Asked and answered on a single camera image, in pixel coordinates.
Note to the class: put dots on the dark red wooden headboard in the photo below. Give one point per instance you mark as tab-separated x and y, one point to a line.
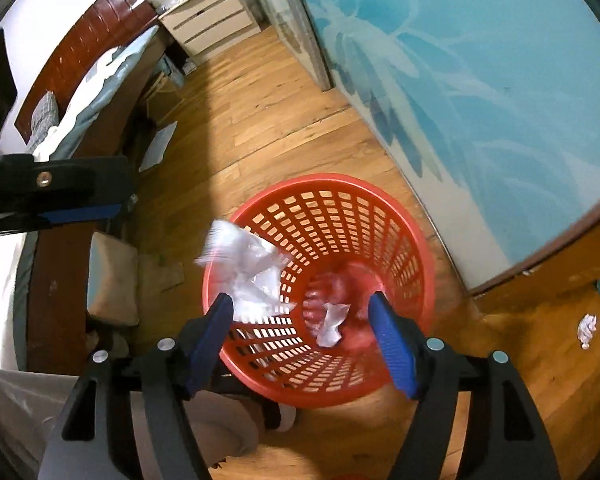
104	25

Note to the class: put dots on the white paper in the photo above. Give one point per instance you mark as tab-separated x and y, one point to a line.
328	335
248	269

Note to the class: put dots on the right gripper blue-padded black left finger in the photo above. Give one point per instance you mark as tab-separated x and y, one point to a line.
94	435

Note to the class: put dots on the bed with blue sheet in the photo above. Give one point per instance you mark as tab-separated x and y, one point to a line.
43	276

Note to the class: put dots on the blue floral wardrobe door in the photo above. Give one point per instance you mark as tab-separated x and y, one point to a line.
490	109

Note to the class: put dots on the white paper in basket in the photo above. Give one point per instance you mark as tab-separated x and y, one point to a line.
328	335

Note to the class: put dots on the grey checked pillow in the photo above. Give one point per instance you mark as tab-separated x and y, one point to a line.
44	116

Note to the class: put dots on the beige cushioned stool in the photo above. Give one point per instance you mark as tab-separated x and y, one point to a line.
112	281

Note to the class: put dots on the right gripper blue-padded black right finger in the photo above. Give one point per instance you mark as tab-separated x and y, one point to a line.
505	435

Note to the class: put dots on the white paper scrap on floor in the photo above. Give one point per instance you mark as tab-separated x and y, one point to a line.
586	330

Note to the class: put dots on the beige drawer nightstand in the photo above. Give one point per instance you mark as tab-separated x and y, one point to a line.
206	28

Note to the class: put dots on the red plastic waste basket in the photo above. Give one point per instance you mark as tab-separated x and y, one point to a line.
347	240

